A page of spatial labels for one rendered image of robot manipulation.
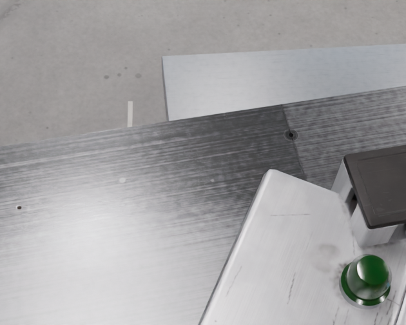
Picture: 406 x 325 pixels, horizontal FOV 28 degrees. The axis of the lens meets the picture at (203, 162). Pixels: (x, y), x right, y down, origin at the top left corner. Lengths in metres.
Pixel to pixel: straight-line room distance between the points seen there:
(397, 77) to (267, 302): 0.97
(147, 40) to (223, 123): 1.20
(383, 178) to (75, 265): 0.75
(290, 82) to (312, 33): 1.19
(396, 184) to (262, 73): 0.89
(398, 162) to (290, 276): 0.09
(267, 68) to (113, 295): 0.46
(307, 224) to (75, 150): 0.81
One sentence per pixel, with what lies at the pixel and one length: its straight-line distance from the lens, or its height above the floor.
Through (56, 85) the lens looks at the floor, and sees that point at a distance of 2.34.
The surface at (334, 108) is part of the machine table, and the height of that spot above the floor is 0.83.
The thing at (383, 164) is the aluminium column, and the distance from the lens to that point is 0.45.
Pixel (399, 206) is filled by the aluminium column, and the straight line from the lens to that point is 0.43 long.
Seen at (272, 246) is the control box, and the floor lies 1.48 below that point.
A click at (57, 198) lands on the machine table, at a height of 0.83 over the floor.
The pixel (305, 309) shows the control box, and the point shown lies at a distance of 0.43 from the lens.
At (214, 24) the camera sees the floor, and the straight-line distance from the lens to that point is 2.48.
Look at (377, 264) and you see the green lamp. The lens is 0.42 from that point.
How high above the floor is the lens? 1.87
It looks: 59 degrees down
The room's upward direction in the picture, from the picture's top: 6 degrees clockwise
